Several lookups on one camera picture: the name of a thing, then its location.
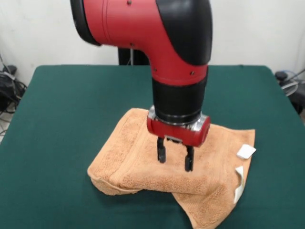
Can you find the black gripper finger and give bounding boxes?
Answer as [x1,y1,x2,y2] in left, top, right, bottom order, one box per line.
[156,135,167,164]
[182,143,196,172]

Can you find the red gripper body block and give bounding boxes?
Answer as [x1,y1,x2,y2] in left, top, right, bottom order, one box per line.
[146,114,211,148]

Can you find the tan terry towel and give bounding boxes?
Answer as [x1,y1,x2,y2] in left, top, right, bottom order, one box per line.
[87,107,257,229]

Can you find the dark green table cloth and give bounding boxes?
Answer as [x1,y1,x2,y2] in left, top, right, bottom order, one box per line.
[0,64,305,229]

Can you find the black equipment stand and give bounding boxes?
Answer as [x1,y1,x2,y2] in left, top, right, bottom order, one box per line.
[289,83,305,115]

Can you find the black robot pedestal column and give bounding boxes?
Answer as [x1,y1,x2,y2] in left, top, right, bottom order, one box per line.
[118,46,151,65]

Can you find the grey pedestal leg foot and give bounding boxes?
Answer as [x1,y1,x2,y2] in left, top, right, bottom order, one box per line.
[275,71,289,81]
[2,65,18,75]

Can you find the black cable tangle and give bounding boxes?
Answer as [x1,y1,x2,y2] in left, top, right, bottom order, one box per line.
[0,71,27,115]

